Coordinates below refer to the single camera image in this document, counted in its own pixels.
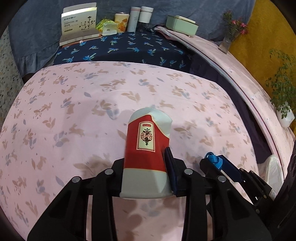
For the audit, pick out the white lined trash bin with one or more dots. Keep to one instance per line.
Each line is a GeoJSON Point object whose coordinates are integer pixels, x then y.
{"type": "Point", "coordinates": [271, 172]}

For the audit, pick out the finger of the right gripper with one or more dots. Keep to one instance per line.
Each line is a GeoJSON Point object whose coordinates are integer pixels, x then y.
{"type": "Point", "coordinates": [230, 170]}
{"type": "Point", "coordinates": [210, 171]}

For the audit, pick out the tall white bottle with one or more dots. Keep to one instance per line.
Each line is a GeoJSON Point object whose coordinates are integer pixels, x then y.
{"type": "Point", "coordinates": [133, 19]}

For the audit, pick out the blue wrapper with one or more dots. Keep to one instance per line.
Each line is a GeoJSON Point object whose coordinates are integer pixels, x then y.
{"type": "Point", "coordinates": [215, 160]}

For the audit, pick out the white ribbed plant pot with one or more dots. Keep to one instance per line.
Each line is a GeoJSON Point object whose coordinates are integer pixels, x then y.
{"type": "Point", "coordinates": [285, 118]}

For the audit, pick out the navy floral tablecloth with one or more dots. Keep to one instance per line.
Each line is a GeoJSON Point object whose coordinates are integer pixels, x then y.
{"type": "Point", "coordinates": [147, 48]}

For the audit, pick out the blue backdrop cloth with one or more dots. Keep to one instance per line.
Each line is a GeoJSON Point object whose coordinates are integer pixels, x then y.
{"type": "Point", "coordinates": [35, 30]}

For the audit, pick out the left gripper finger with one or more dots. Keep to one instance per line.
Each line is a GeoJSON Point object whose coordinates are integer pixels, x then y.
{"type": "Point", "coordinates": [172, 170]}

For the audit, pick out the yellow backdrop cloth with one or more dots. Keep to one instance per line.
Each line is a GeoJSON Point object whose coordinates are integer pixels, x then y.
{"type": "Point", "coordinates": [267, 29]}

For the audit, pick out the white open gift box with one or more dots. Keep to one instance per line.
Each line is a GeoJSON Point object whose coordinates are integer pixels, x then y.
{"type": "Point", "coordinates": [78, 22]}

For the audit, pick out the mint green tissue box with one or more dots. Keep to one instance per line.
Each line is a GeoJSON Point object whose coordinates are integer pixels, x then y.
{"type": "Point", "coordinates": [182, 25]}

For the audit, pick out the white jar container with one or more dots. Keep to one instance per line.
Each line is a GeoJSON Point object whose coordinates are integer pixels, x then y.
{"type": "Point", "coordinates": [145, 14]}

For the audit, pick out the pink bird print tablecloth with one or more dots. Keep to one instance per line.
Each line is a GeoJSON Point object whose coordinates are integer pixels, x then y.
{"type": "Point", "coordinates": [279, 139]}

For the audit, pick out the green potted plant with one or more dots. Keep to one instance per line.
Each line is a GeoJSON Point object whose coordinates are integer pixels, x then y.
{"type": "Point", "coordinates": [282, 83]}

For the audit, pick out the red paper cup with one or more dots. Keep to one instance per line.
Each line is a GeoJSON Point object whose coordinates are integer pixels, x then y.
{"type": "Point", "coordinates": [144, 170]}

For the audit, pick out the small green white box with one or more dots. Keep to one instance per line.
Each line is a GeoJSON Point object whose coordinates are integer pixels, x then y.
{"type": "Point", "coordinates": [107, 27]}

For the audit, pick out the glass vase pink flowers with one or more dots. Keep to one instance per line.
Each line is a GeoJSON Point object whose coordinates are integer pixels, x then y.
{"type": "Point", "coordinates": [234, 28]}

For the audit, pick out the orange print can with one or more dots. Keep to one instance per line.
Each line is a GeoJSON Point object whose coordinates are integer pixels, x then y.
{"type": "Point", "coordinates": [121, 19]}

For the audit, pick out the pink rabbit print tablecloth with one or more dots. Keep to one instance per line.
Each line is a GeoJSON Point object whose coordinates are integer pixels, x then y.
{"type": "Point", "coordinates": [71, 120]}

